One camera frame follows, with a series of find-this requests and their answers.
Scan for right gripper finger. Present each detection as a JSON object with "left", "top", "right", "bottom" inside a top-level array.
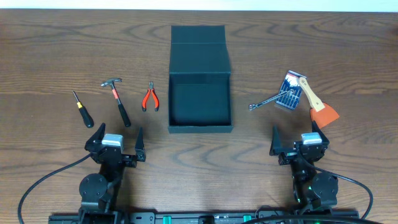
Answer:
[
  {"left": 312, "top": 121, "right": 329, "bottom": 145},
  {"left": 269, "top": 126, "right": 282, "bottom": 156}
]

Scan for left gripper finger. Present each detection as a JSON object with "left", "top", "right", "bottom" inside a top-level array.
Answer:
[
  {"left": 85, "top": 123, "right": 106, "bottom": 152},
  {"left": 134, "top": 127, "right": 146, "bottom": 156}
]

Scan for orange scraper wooden handle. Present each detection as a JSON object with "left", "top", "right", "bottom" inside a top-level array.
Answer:
[{"left": 298, "top": 77, "right": 340, "bottom": 128}]

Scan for blue precision screwdriver set case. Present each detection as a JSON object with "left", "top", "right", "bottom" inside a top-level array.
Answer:
[{"left": 275, "top": 70, "right": 306, "bottom": 110}]

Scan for silver ring wrench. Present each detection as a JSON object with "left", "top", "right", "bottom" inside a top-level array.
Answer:
[{"left": 248, "top": 90, "right": 294, "bottom": 111}]

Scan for small claw hammer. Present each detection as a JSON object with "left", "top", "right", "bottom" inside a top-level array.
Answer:
[{"left": 101, "top": 78, "right": 131, "bottom": 127}]

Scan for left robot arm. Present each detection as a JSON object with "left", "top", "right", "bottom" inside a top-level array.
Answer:
[{"left": 78, "top": 123, "right": 146, "bottom": 223}]

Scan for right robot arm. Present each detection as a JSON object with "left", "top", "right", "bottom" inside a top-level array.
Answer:
[{"left": 269, "top": 122, "right": 338, "bottom": 215}]

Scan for black yellow screwdriver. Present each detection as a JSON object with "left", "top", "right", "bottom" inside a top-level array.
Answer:
[{"left": 72, "top": 91, "right": 94, "bottom": 128}]

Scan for dark green open box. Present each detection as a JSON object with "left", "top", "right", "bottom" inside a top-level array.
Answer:
[{"left": 168, "top": 26, "right": 233, "bottom": 134}]

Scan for right black cable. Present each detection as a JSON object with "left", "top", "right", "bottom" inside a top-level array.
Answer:
[{"left": 298, "top": 152, "right": 374, "bottom": 220}]

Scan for black cable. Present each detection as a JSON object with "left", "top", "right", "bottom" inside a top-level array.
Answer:
[
  {"left": 17, "top": 152, "right": 93, "bottom": 224},
  {"left": 298, "top": 152, "right": 374, "bottom": 220}
]

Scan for left black cable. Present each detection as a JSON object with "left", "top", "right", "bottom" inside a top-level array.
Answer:
[{"left": 17, "top": 152, "right": 93, "bottom": 224}]

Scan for orange handled pliers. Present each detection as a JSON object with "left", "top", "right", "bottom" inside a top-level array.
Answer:
[{"left": 141, "top": 81, "right": 160, "bottom": 112}]

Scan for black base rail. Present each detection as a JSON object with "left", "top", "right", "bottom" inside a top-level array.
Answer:
[{"left": 47, "top": 208, "right": 372, "bottom": 224}]

